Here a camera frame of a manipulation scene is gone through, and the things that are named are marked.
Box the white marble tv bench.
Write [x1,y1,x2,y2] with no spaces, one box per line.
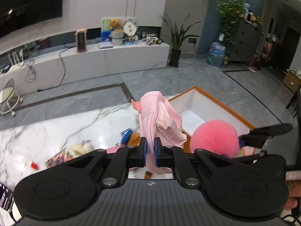
[0,41,170,95]

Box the orange cardboard box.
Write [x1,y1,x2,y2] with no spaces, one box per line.
[168,86,255,153]

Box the black cable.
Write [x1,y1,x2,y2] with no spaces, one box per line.
[58,47,78,87]
[25,60,36,83]

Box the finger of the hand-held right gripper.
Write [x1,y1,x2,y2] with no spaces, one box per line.
[239,124,293,149]
[235,154,286,170]

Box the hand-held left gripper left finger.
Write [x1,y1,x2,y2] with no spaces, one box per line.
[67,138,147,188]

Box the pink space heater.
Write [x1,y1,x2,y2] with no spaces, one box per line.
[75,27,88,53]

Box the round paper fan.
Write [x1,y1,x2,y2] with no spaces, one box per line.
[123,18,137,41]

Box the brown teddy bear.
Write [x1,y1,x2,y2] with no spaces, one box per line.
[109,19,123,31]

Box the hanging ivy plant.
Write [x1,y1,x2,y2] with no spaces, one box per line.
[215,0,246,45]

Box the pink fabric pouch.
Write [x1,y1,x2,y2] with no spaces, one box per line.
[132,92,188,176]

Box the blue water bottle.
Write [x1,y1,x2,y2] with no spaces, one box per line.
[207,42,226,67]

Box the person's right hand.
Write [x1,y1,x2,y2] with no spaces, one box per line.
[287,180,301,209]

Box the teddy bear in basket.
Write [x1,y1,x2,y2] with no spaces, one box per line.
[111,29,124,46]

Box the dark card box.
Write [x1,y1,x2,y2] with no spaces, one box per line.
[45,149,68,169]

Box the crochet bunny with flowers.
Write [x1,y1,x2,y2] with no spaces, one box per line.
[65,140,94,162]

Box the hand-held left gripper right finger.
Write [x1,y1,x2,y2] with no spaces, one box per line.
[154,137,234,188]

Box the black television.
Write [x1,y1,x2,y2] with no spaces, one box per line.
[0,0,63,38]

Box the white round chair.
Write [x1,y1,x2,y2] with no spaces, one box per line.
[0,78,23,117]

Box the dark grey cabinet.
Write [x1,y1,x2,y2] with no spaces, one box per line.
[229,19,262,63]

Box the cardboard carton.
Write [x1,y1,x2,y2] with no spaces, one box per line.
[282,69,301,92]

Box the painted picture panel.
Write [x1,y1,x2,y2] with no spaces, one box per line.
[101,18,113,43]

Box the pink fluffy peach plush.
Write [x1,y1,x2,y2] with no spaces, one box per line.
[190,120,255,159]

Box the potted green plant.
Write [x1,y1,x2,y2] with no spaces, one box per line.
[160,13,203,67]

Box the white router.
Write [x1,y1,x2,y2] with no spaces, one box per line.
[7,48,25,67]

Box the black and white checked toy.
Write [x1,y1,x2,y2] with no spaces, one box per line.
[141,32,163,46]

